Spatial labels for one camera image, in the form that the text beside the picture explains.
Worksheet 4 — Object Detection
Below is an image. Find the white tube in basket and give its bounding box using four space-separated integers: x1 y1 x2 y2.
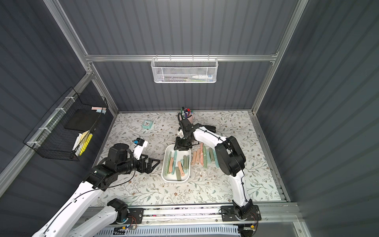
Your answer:
192 75 213 83

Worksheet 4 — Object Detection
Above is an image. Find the pink fruit knife in box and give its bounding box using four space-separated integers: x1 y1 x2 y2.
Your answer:
167 157 174 174

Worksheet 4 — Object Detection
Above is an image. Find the white oval storage box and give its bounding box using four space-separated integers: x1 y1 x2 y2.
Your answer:
161 144 191 183

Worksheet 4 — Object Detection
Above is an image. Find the black stapler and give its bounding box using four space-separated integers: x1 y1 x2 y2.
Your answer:
204 125 216 133

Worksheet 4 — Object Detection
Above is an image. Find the teal fruit knife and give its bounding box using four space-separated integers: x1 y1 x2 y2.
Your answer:
206 150 211 164
212 150 220 168

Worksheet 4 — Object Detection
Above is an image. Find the black notebook in basket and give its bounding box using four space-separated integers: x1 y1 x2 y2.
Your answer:
64 109 101 132

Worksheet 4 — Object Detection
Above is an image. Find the white wire wall basket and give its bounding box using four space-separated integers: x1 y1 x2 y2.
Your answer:
151 57 219 84

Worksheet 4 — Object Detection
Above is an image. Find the pink pen cup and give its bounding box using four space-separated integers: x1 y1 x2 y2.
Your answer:
180 115 193 123

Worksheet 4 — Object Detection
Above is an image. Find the pink folding fruit knife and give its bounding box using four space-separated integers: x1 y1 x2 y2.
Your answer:
199 143 204 166

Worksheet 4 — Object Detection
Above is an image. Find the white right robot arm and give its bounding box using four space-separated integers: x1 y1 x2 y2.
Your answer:
174 113 262 221

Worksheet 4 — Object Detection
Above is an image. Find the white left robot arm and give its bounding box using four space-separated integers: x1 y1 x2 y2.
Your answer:
34 138 160 237

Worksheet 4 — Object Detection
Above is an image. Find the olive green fruit knife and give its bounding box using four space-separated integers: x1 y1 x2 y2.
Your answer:
175 167 182 182

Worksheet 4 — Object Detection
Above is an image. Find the yellow notepad in basket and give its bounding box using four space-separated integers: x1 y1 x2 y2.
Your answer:
73 130 93 157

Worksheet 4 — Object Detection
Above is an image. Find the small teal box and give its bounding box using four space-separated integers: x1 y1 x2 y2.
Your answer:
142 120 154 130

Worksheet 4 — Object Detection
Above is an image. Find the black wire side basket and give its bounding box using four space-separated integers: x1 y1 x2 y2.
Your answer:
23 89 108 161

